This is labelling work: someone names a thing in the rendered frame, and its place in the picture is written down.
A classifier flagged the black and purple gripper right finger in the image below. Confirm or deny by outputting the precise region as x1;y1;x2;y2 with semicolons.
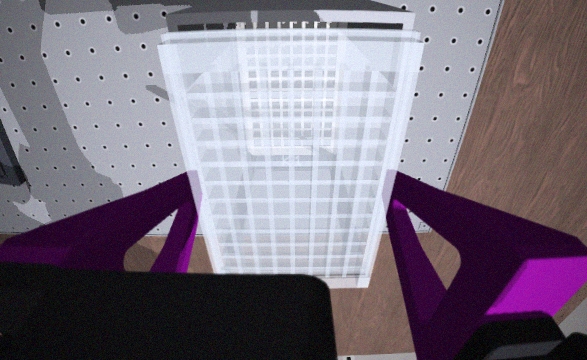
386;171;587;360

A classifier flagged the white well plate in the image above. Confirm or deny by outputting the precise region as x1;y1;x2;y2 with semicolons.
235;22;348;29
157;28;424;288

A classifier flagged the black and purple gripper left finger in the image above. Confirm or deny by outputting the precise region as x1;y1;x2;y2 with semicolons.
0;172;199;273

